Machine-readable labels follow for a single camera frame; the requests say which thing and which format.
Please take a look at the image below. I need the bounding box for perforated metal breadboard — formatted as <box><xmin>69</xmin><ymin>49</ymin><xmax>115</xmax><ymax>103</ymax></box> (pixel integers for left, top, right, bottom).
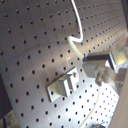
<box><xmin>0</xmin><ymin>0</ymin><xmax>128</xmax><ymax>128</ymax></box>

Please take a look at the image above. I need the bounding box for metal cable clip bracket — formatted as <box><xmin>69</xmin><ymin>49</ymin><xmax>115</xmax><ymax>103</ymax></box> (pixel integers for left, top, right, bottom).
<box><xmin>47</xmin><ymin>67</ymin><xmax>79</xmax><ymax>102</ymax></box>

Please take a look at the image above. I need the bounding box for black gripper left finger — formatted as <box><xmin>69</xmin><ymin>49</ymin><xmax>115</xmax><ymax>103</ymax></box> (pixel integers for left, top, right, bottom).
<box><xmin>83</xmin><ymin>54</ymin><xmax>110</xmax><ymax>62</ymax></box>

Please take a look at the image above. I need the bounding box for white cable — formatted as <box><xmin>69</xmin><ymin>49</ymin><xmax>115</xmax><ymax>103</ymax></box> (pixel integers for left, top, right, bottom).
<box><xmin>67</xmin><ymin>0</ymin><xmax>103</xmax><ymax>128</ymax></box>

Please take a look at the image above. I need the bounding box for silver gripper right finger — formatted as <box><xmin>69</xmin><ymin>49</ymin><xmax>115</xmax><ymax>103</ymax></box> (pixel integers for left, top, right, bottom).
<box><xmin>110</xmin><ymin>45</ymin><xmax>128</xmax><ymax>71</ymax></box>

